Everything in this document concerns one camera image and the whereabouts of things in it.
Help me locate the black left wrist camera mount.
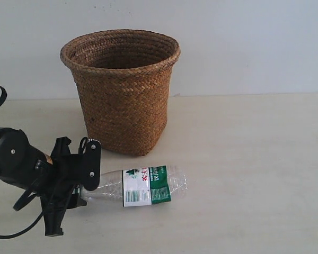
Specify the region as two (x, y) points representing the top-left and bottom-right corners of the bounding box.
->
(80, 138), (101, 191)

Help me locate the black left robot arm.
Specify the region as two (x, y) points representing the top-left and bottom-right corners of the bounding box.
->
(0, 128), (83, 237)

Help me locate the clear plastic bottle green label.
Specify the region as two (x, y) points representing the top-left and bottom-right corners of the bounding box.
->
(79, 165), (188, 207)

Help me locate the brown woven wicker basket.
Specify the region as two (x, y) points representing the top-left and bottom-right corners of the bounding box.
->
(60, 29), (181, 156)

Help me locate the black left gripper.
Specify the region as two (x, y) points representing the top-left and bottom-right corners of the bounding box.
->
(34, 137), (87, 237)

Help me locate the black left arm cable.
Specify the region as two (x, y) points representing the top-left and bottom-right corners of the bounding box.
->
(0, 84), (45, 236)

